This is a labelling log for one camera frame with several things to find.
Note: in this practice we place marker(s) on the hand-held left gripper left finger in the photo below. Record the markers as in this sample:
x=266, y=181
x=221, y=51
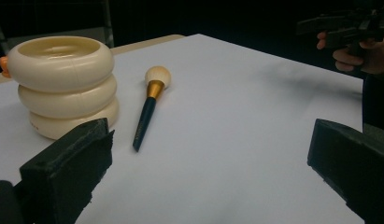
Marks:
x=65, y=168

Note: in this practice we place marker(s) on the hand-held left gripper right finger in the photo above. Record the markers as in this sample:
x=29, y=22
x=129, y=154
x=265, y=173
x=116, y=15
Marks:
x=354, y=165

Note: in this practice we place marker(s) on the cream ringed brush holder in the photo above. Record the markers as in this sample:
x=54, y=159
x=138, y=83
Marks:
x=65, y=93

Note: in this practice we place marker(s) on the makeup brush with gold ferrule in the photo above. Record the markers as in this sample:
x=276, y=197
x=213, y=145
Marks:
x=146, y=118

